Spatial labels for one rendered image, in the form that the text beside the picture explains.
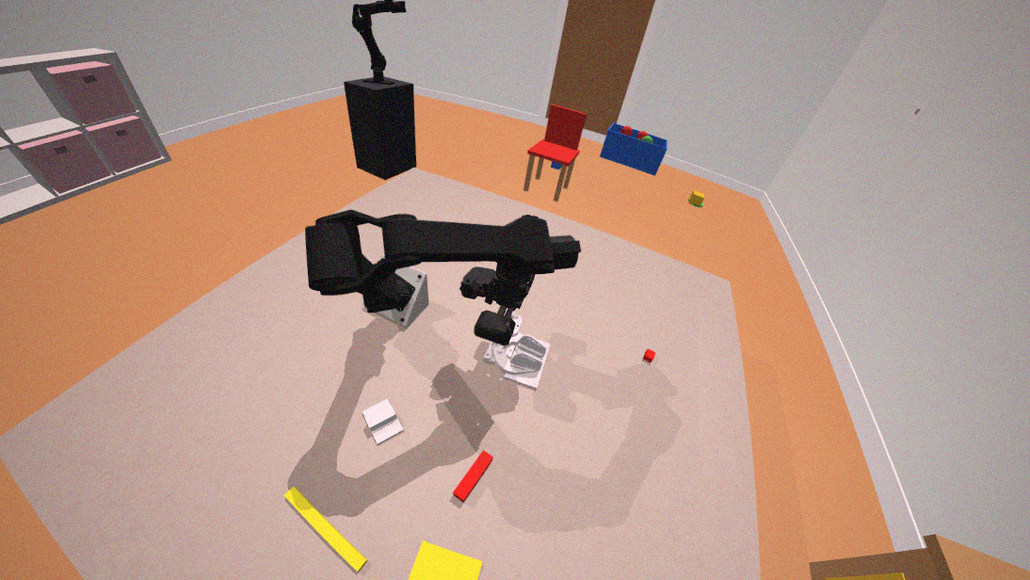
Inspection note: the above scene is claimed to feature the red rectangular block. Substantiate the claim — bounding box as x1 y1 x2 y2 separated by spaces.
453 451 493 502

